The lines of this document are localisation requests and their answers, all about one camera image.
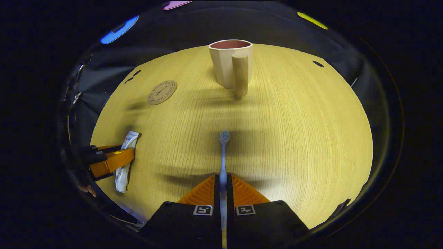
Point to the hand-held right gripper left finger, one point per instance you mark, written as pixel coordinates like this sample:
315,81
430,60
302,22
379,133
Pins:
216,197

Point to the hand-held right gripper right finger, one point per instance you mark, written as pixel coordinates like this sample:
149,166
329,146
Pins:
230,197

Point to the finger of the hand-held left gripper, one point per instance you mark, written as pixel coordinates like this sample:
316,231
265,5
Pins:
110,147
110,164

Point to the white toothpaste tube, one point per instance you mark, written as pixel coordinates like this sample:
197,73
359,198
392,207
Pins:
130,140

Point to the pale blue toothbrush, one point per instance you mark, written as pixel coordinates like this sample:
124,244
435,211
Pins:
223,162

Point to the round brown coaster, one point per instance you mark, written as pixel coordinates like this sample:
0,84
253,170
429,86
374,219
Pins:
162,92

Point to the beige cup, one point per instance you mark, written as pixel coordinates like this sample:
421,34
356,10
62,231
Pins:
223,65

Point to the small black block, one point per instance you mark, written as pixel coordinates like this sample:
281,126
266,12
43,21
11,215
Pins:
342,206

